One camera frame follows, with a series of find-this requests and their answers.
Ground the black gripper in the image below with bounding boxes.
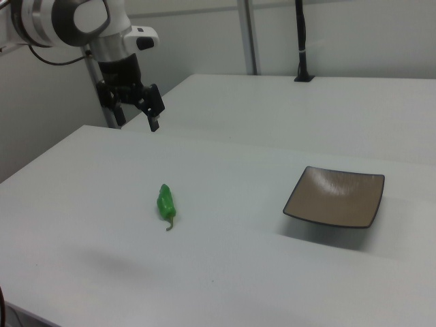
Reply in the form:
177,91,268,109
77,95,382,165
95,53,166,134

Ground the green chili pepper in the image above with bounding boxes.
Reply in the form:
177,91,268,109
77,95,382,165
156,183,178,232

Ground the square brown ceramic plate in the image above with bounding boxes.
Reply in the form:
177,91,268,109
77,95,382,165
281,166,386,230

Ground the black pole with base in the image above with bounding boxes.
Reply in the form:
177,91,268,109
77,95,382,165
294,0,316,83

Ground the grey aluminium frame post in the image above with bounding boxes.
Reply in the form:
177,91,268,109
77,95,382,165
84,50,123,129
236,0,259,76

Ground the black cable with metal connector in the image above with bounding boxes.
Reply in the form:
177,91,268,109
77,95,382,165
28,44,92,66

